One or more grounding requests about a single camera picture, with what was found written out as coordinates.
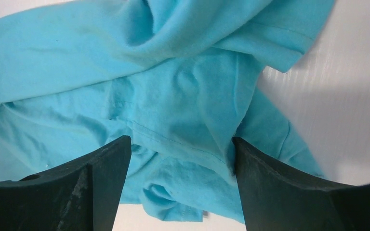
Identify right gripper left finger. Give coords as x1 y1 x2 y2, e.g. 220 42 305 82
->
0 135 132 231

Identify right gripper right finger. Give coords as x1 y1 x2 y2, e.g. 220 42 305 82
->
233 137 370 231

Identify teal t shirt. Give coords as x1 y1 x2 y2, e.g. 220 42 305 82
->
0 0 334 223

